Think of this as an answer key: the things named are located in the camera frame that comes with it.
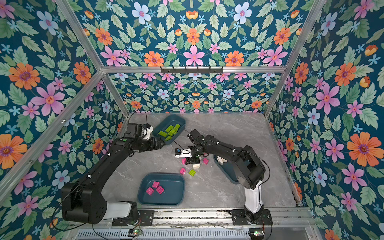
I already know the green lego mid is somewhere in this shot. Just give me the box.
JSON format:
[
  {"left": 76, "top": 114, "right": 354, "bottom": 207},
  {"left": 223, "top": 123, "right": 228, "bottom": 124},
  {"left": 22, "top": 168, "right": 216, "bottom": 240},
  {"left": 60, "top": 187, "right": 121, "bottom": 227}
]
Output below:
[{"left": 168, "top": 130, "right": 177, "bottom": 136}]

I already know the green small lego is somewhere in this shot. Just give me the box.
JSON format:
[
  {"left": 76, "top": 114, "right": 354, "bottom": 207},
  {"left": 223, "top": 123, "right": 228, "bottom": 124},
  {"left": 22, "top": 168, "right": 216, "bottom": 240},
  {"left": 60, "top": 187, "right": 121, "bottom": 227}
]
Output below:
[{"left": 189, "top": 169, "right": 196, "bottom": 176}]

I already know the pink lego mid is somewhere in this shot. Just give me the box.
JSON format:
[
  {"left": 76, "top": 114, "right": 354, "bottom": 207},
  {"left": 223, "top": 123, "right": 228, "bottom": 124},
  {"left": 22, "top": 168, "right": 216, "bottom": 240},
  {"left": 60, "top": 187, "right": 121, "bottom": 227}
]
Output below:
[{"left": 152, "top": 181, "right": 160, "bottom": 189}]

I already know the pink small lego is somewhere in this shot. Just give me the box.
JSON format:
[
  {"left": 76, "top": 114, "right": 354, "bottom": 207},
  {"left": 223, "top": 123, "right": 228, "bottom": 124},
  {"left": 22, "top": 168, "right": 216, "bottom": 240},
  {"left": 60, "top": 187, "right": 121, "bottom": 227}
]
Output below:
[{"left": 156, "top": 186, "right": 164, "bottom": 195}]

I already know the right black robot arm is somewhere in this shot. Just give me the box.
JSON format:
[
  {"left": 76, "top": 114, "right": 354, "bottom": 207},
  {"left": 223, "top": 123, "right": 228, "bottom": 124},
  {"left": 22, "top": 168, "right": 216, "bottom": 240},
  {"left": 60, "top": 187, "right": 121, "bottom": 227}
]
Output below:
[{"left": 187, "top": 130, "right": 267, "bottom": 225}]

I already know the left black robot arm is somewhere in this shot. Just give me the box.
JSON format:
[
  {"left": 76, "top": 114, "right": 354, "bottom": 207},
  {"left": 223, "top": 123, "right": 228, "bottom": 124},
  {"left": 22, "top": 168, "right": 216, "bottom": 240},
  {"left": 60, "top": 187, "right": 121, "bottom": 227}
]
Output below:
[{"left": 61, "top": 123, "right": 166, "bottom": 225}]

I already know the far teal bin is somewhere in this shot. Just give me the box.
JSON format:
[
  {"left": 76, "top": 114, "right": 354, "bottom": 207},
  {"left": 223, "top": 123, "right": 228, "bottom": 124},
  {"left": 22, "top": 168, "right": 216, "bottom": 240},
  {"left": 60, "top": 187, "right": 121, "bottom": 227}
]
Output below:
[{"left": 153, "top": 115, "right": 186, "bottom": 145}]

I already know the teal bin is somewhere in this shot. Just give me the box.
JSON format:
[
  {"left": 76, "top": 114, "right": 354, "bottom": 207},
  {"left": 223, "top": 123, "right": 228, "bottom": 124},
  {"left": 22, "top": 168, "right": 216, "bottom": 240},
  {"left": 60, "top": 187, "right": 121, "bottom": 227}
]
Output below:
[
  {"left": 137, "top": 173, "right": 185, "bottom": 206},
  {"left": 153, "top": 115, "right": 186, "bottom": 145},
  {"left": 214, "top": 155, "right": 240, "bottom": 185}
]

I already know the right teal bin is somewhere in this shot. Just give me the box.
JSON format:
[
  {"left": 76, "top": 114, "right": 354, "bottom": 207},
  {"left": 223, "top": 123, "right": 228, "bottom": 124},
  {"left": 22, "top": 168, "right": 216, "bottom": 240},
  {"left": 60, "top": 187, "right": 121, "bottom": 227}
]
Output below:
[{"left": 214, "top": 155, "right": 240, "bottom": 185}]

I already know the near teal bin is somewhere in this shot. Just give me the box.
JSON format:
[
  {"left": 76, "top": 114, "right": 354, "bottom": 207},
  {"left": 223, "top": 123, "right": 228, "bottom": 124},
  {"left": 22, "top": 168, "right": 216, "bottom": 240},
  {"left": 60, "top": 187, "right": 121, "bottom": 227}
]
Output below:
[{"left": 137, "top": 173, "right": 185, "bottom": 206}]

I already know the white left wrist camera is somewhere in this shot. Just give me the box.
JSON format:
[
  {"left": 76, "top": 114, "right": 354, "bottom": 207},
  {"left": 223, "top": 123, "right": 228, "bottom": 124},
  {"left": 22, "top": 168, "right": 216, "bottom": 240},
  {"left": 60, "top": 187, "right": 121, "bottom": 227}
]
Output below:
[{"left": 142, "top": 126, "right": 153, "bottom": 140}]

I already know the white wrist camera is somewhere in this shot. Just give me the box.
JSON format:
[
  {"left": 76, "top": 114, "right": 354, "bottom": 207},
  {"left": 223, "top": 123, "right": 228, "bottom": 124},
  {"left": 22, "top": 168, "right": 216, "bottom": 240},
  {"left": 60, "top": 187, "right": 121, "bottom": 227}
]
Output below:
[
  {"left": 174, "top": 148, "right": 192, "bottom": 159},
  {"left": 142, "top": 126, "right": 153, "bottom": 140}
]

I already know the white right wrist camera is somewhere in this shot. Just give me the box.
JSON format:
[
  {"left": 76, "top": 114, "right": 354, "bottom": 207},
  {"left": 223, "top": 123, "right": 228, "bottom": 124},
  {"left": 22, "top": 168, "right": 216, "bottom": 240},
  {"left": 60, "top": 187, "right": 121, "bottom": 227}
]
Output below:
[{"left": 174, "top": 148, "right": 192, "bottom": 159}]

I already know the black wall hook rail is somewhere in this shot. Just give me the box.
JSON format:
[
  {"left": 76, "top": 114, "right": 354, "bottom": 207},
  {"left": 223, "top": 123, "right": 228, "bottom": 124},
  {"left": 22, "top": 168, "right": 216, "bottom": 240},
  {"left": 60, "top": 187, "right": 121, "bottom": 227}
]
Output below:
[{"left": 160, "top": 67, "right": 224, "bottom": 74}]

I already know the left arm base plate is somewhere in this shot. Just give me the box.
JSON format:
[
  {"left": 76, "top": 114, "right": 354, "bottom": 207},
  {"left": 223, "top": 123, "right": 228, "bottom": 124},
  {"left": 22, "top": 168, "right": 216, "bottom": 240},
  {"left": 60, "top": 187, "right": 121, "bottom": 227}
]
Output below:
[{"left": 112, "top": 210, "right": 155, "bottom": 227}]

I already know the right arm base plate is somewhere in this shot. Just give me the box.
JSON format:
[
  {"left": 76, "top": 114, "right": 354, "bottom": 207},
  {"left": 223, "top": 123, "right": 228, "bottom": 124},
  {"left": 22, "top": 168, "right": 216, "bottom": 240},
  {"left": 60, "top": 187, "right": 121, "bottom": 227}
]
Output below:
[{"left": 228, "top": 208, "right": 273, "bottom": 226}]

